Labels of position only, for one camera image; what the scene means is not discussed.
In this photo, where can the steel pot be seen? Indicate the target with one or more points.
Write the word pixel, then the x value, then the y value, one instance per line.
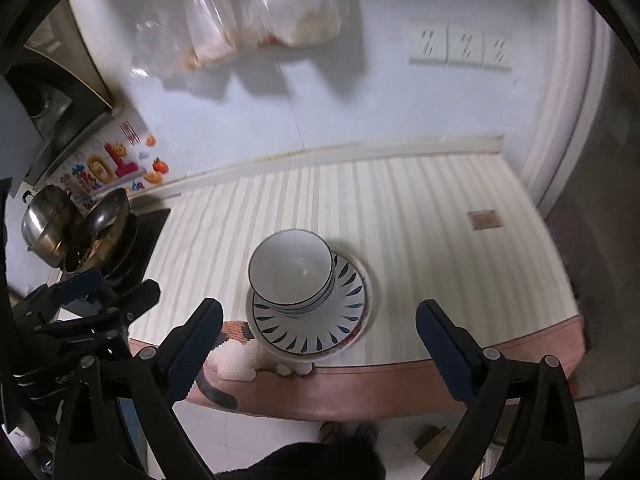
pixel 40 220

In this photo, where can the white plate with blue strokes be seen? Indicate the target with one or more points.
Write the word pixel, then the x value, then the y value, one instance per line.
pixel 340 322

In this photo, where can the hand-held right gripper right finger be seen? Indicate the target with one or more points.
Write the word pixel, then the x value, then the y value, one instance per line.
pixel 445 345

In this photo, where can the red patterned plate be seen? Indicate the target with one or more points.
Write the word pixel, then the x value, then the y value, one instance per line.
pixel 356 336

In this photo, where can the colourful wall sticker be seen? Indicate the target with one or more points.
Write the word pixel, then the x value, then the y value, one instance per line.
pixel 105 165

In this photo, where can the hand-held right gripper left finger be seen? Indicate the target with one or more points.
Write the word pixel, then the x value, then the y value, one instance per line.
pixel 190 355

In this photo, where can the brown square patch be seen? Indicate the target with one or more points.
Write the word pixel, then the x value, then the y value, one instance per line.
pixel 484 220

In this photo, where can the white wall socket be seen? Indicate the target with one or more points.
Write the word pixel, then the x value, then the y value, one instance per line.
pixel 427 45
pixel 497 51
pixel 465 48

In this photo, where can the large clear plastic bag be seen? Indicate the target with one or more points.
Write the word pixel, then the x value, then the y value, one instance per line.
pixel 300 10

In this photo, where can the white fluffy calico cloth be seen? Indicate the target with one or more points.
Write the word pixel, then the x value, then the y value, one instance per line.
pixel 230 357

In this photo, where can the range hood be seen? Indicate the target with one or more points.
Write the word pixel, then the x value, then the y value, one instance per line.
pixel 55 105

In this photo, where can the black stove top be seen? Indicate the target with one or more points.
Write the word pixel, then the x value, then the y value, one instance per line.
pixel 150 230

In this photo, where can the brown cardboard box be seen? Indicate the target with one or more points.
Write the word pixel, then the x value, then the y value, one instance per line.
pixel 431 442

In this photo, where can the brown slipper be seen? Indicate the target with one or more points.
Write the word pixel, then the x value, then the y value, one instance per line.
pixel 332 432

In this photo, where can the dark wok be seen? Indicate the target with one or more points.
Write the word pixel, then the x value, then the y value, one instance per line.
pixel 102 220

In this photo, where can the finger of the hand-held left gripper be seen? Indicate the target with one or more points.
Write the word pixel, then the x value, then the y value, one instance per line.
pixel 135 299
pixel 75 284

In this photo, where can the person's dark clothing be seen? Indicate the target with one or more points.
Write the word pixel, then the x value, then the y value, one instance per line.
pixel 310 462

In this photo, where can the white bowl with blue rim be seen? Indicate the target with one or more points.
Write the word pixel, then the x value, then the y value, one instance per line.
pixel 290 270
pixel 321 302

